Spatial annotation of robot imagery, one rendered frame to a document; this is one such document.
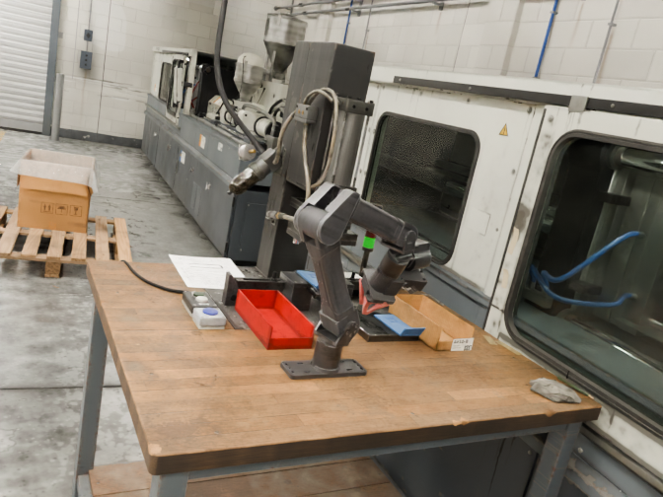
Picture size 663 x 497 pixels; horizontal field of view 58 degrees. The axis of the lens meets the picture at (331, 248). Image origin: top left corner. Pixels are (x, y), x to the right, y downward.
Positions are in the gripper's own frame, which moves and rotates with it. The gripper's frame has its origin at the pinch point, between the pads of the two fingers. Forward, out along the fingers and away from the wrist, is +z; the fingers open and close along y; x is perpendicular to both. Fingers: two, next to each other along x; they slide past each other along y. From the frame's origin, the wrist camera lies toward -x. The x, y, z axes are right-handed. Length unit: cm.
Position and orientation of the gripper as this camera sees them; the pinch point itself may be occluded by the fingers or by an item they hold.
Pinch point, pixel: (364, 307)
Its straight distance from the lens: 155.9
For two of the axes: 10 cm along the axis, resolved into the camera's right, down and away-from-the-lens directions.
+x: -9.0, -1.3, -4.1
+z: -3.8, 6.8, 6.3
